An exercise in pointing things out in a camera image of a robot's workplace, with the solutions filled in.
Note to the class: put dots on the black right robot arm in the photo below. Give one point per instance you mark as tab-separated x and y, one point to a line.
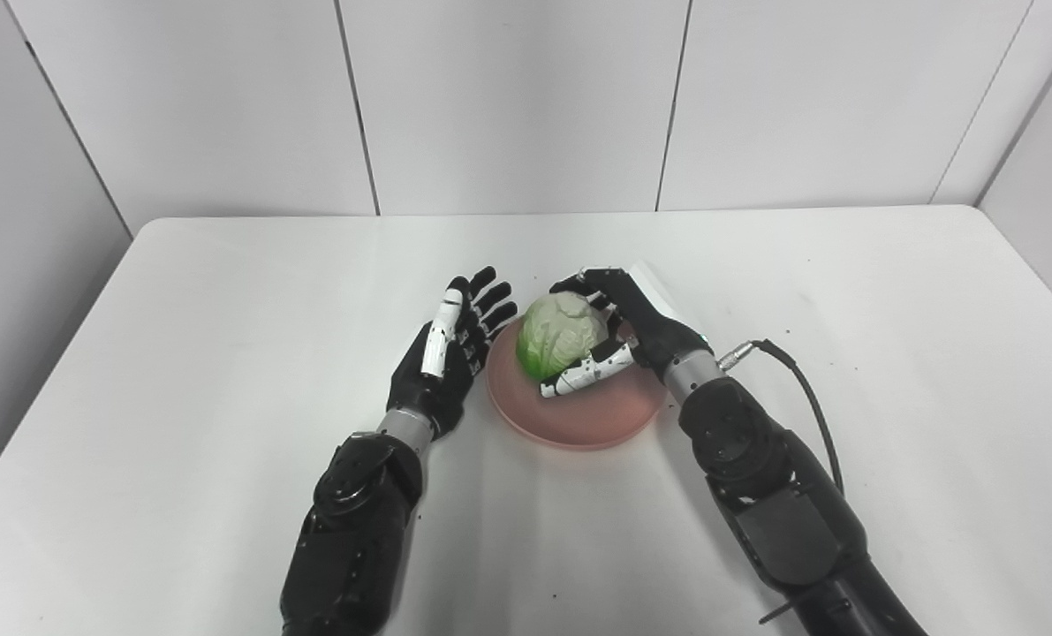
782	521

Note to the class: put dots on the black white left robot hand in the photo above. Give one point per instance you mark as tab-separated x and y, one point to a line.
442	380

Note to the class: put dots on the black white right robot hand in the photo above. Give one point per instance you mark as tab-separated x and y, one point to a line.
658	336

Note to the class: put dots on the green white cabbage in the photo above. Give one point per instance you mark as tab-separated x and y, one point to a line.
561	334

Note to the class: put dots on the pink round plate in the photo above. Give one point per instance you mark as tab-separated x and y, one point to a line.
587	415

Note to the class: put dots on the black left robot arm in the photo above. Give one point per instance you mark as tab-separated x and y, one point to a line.
353	530

